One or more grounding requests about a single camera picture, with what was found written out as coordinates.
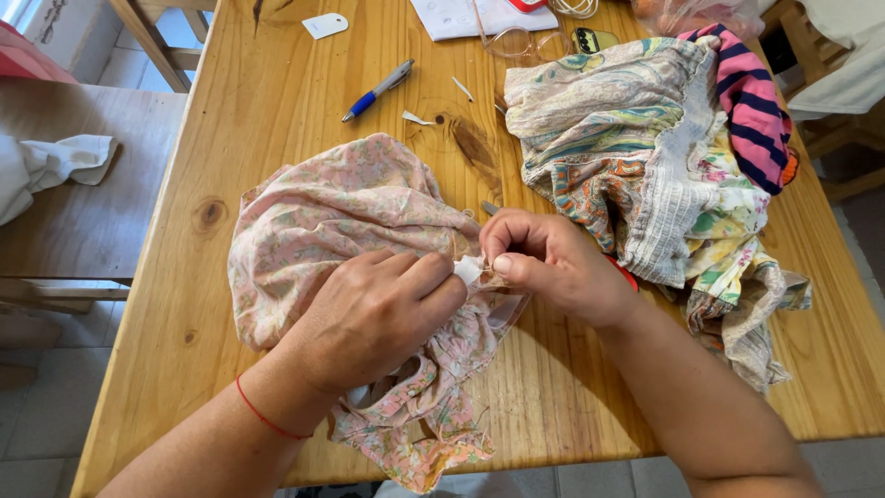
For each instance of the person's left hand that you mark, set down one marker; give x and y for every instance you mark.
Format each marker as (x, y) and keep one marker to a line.
(359, 325)

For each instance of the person's right hand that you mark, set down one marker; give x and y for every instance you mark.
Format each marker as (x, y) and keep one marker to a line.
(567, 276)

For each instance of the white fabric label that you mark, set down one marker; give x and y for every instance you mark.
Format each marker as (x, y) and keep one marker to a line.
(469, 270)

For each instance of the pink floral garment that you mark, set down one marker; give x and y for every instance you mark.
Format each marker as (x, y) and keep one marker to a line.
(325, 221)

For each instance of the white smocked floral garment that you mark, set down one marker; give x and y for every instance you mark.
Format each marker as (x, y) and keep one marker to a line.
(712, 228)

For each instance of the paisley patterned garment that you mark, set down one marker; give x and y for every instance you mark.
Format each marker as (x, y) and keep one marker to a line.
(594, 117)

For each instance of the blue silver pen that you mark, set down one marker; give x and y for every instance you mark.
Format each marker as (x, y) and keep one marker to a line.
(377, 92)

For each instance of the phone in olive case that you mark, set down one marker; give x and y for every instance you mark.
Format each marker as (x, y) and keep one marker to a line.
(593, 40)

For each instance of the clear pink eyeglasses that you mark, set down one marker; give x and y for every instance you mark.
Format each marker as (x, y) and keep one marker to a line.
(518, 43)

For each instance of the orange fabric piece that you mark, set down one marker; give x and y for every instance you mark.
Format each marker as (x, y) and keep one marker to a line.
(790, 168)

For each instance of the pink navy striped garment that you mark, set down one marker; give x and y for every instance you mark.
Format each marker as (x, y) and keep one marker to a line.
(753, 104)

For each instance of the red white small object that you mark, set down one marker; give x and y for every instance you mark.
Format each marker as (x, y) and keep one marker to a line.
(527, 5)

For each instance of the white paper sheet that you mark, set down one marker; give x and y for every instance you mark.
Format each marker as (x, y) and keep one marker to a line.
(470, 17)

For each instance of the clear plastic bag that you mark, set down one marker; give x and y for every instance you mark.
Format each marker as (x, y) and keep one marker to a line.
(691, 15)

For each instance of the white plastic tag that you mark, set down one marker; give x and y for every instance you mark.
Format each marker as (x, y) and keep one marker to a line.
(325, 25)

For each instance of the wooden bench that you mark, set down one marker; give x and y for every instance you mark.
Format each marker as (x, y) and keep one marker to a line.
(83, 200)

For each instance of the wooden chair with cloth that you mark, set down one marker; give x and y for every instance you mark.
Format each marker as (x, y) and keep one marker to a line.
(843, 83)

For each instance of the white cloth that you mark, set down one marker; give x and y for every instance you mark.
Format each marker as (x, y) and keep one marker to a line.
(48, 166)

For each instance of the red pink fabric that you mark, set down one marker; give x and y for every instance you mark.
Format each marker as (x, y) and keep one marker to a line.
(27, 59)

